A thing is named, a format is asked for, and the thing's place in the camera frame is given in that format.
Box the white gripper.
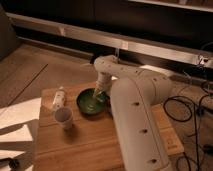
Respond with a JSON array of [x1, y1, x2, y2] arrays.
[[93, 72, 112, 98]]

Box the green ceramic bowl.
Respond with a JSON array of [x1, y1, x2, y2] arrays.
[[76, 88, 108, 115]]

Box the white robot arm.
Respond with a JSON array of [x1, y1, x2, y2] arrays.
[[94, 55, 172, 171]]

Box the white plastic bottle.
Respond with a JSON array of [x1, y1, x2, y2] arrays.
[[52, 87, 65, 111]]

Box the white paper cup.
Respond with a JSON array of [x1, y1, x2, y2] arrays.
[[54, 107, 73, 130]]

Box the white paper sheets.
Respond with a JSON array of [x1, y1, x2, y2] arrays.
[[0, 98, 41, 171]]

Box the small black round object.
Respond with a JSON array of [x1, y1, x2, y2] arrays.
[[9, 159, 20, 169]]

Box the black floor cables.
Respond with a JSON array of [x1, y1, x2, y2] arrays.
[[162, 54, 213, 171]]

